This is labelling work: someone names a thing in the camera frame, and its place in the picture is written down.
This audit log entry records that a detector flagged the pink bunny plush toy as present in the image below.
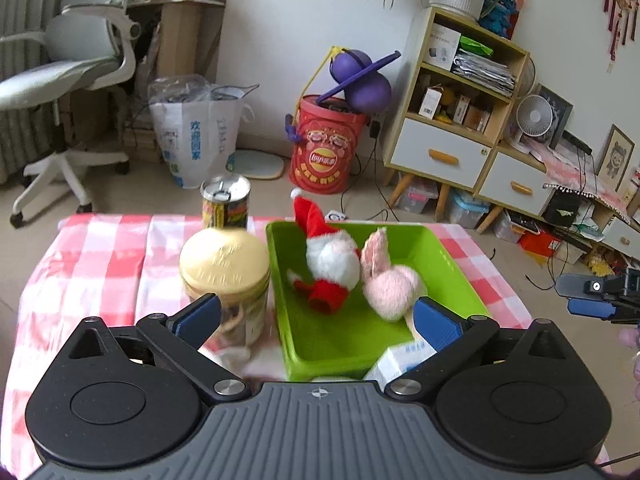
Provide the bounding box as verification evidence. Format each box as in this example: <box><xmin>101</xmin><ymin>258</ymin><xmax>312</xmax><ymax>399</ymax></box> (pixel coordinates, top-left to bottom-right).
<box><xmin>360</xmin><ymin>228</ymin><xmax>426</xmax><ymax>322</ymax></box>

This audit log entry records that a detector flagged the white plastic shopping bag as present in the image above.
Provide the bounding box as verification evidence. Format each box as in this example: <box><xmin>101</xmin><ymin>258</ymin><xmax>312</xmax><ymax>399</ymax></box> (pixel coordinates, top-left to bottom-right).
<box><xmin>148</xmin><ymin>75</ymin><xmax>259</xmax><ymax>190</ymax></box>

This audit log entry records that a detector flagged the purple hopper ball toy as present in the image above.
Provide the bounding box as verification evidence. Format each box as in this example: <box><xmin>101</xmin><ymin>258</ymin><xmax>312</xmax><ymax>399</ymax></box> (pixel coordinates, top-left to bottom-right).
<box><xmin>316</xmin><ymin>48</ymin><xmax>401</xmax><ymax>116</ymax></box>

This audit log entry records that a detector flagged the red snack bucket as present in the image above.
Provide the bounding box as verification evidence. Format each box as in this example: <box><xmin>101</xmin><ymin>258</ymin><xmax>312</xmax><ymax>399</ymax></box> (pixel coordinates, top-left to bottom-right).
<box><xmin>285</xmin><ymin>94</ymin><xmax>370</xmax><ymax>195</ymax></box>

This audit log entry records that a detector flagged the santa gnome plush toy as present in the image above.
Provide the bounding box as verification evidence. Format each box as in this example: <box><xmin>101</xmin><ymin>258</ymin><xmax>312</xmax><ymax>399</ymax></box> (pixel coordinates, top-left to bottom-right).
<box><xmin>288</xmin><ymin>188</ymin><xmax>361</xmax><ymax>314</ymax></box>

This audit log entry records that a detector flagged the yellow black drink can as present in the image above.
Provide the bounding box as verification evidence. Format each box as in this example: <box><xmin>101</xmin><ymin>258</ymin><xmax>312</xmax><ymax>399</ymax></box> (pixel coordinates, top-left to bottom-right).
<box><xmin>200</xmin><ymin>174</ymin><xmax>250</xmax><ymax>229</ymax></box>

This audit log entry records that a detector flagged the green plastic tray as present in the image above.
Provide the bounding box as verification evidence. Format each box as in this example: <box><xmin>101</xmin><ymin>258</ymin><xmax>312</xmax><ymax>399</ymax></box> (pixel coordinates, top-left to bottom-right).
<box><xmin>266</xmin><ymin>221</ymin><xmax>489</xmax><ymax>382</ymax></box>

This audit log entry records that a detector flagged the grey white office chair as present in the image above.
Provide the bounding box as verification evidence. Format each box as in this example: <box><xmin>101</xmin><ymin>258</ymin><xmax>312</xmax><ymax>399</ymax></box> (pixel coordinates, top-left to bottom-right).
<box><xmin>1</xmin><ymin>0</ymin><xmax>141</xmax><ymax>229</ymax></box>

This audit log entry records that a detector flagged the red hanging wall ornament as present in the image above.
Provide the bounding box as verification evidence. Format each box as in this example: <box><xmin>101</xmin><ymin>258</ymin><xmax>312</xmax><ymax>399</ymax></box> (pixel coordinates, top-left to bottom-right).
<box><xmin>603</xmin><ymin>0</ymin><xmax>639</xmax><ymax>72</ymax></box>

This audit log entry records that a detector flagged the white wooden shelf cabinet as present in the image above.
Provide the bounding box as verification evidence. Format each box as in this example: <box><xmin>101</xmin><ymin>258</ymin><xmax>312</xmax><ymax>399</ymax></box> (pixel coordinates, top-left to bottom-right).
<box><xmin>382</xmin><ymin>8</ymin><xmax>552</xmax><ymax>231</ymax></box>

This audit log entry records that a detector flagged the framed picture on floor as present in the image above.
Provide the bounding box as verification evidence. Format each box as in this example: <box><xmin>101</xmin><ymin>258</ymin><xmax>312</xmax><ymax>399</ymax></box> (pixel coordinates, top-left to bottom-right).
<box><xmin>597</xmin><ymin>125</ymin><xmax>634</xmax><ymax>192</ymax></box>

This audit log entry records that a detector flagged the blue white carton box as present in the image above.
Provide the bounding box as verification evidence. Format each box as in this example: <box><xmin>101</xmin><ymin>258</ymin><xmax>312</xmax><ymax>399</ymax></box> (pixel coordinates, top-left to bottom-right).
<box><xmin>363</xmin><ymin>340</ymin><xmax>437</xmax><ymax>390</ymax></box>

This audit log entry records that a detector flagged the red white checkered tablecloth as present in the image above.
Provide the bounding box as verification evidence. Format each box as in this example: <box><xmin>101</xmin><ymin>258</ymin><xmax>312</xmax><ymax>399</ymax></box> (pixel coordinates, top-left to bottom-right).
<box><xmin>0</xmin><ymin>212</ymin><xmax>612</xmax><ymax>479</ymax></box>

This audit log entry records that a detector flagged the gold lid cookie jar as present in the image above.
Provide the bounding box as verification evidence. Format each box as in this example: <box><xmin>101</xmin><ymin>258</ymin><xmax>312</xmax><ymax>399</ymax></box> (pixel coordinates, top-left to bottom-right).
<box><xmin>179</xmin><ymin>228</ymin><xmax>270</xmax><ymax>348</ymax></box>

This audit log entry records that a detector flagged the small white desk fan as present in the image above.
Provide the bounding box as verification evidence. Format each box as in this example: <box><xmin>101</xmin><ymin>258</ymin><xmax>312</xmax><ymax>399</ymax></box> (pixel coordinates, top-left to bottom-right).
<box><xmin>512</xmin><ymin>94</ymin><xmax>554</xmax><ymax>153</ymax></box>

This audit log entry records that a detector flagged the white bathroom scale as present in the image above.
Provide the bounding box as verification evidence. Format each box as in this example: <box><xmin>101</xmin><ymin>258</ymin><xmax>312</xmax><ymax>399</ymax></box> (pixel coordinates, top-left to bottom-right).
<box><xmin>226</xmin><ymin>148</ymin><xmax>284</xmax><ymax>180</ymax></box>

